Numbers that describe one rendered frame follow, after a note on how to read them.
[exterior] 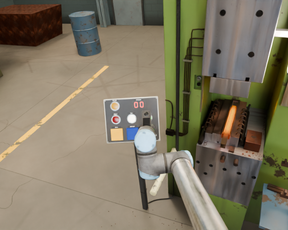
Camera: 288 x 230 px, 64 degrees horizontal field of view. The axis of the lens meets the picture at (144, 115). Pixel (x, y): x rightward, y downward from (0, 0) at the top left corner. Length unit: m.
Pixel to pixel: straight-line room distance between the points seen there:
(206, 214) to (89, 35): 5.24
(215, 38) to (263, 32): 0.20
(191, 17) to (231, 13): 0.26
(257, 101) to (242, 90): 0.59
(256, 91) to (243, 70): 0.61
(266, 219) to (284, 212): 0.11
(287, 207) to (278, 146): 0.36
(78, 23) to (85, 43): 0.44
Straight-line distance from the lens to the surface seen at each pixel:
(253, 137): 1.54
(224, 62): 1.25
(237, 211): 1.90
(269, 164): 1.79
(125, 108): 1.45
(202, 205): 0.74
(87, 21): 5.60
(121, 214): 2.30
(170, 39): 1.44
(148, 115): 1.19
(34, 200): 2.69
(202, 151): 1.54
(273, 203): 1.60
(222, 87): 1.31
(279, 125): 1.58
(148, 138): 0.98
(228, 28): 1.20
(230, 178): 1.65
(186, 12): 1.37
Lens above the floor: 1.94
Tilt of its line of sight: 35 degrees down
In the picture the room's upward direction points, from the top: 5 degrees counter-clockwise
